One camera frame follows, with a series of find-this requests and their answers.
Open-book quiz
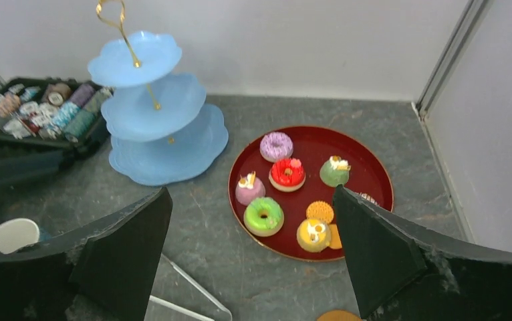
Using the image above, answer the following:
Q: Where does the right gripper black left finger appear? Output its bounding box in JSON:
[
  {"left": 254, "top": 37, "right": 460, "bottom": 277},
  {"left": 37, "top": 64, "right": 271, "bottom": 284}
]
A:
[{"left": 0, "top": 188, "right": 172, "bottom": 320}]

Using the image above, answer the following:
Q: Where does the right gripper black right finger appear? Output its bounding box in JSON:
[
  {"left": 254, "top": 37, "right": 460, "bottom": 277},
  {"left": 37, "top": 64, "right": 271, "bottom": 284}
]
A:
[{"left": 333, "top": 186, "right": 512, "bottom": 320}]

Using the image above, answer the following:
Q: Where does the green frosted donut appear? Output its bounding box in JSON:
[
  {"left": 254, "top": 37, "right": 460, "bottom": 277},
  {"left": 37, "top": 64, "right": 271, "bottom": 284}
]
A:
[{"left": 243, "top": 197, "right": 285, "bottom": 237}]

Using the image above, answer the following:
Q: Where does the red frosted donut cake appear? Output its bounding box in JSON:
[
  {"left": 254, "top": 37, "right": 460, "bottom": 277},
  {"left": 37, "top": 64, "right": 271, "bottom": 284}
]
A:
[{"left": 269, "top": 158, "right": 306, "bottom": 193}]

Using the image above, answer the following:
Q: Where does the pink mousse cake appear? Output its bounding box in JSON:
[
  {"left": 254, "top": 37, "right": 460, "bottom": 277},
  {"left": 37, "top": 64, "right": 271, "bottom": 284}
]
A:
[{"left": 235, "top": 171, "right": 266, "bottom": 206}]

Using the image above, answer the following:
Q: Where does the light orange wooden coaster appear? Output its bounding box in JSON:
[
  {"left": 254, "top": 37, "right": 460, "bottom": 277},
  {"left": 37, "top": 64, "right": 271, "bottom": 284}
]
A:
[{"left": 316, "top": 310, "right": 362, "bottom": 321}]

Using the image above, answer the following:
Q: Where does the white chocolate drizzled donut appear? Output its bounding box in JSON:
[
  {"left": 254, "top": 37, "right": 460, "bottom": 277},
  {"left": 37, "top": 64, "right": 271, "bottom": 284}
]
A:
[{"left": 359, "top": 193, "right": 379, "bottom": 205}]

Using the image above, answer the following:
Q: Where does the yellow mousse cake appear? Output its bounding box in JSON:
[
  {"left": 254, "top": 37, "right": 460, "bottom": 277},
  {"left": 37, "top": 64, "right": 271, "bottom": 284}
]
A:
[{"left": 296, "top": 219, "right": 332, "bottom": 253}]

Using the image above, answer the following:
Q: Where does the round orange waffle cookie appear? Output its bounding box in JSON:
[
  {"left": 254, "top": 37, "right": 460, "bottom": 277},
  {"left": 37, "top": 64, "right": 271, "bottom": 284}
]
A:
[{"left": 305, "top": 201, "right": 335, "bottom": 224}]

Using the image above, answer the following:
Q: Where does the green mousse cake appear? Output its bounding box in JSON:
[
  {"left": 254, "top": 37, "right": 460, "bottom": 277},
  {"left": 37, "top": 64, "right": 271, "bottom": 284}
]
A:
[{"left": 319, "top": 155, "right": 352, "bottom": 187}]

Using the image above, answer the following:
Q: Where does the round red serving tray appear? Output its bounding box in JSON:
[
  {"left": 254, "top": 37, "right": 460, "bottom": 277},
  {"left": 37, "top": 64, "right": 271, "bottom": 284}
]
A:
[{"left": 228, "top": 126, "right": 394, "bottom": 262}]

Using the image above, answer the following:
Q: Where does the blue three-tier cake stand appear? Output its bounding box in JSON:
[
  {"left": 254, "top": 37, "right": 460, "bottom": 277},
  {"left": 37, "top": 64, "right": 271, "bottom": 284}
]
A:
[{"left": 88, "top": 31, "right": 229, "bottom": 186}]

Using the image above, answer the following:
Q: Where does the black poker chip case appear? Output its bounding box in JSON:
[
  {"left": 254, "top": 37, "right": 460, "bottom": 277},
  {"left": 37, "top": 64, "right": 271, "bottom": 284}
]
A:
[{"left": 0, "top": 78, "right": 113, "bottom": 186}]

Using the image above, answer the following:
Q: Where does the purple sprinkled donut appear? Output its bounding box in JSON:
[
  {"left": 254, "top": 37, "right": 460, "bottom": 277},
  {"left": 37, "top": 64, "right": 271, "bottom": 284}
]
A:
[{"left": 259, "top": 132, "right": 293, "bottom": 163}]

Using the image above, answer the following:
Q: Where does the white mug blue handle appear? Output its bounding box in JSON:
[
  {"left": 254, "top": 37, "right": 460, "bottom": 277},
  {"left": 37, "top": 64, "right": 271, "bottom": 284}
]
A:
[{"left": 0, "top": 218, "right": 40, "bottom": 254}]

